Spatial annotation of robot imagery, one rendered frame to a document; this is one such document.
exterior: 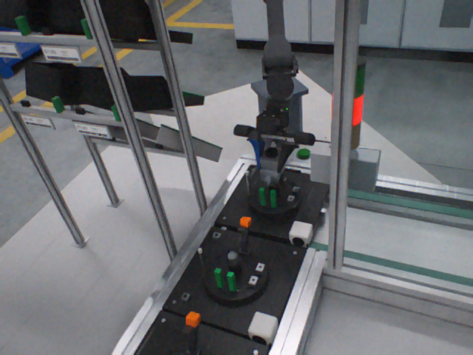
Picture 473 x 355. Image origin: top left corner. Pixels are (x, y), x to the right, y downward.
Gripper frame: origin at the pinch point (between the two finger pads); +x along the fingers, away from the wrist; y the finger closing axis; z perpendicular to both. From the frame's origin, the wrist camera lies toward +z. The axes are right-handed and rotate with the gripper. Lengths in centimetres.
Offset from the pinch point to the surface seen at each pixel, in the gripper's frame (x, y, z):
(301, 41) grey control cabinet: -109, -81, -303
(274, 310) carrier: 29.7, 10.1, 15.2
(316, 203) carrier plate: 10.1, 10.5, -10.1
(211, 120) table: -10, -43, -54
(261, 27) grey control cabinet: -118, -120, -296
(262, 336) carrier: 32.4, 10.2, 21.7
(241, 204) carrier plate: 13.3, -7.9, -5.9
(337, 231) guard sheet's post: 12.5, 19.1, 10.4
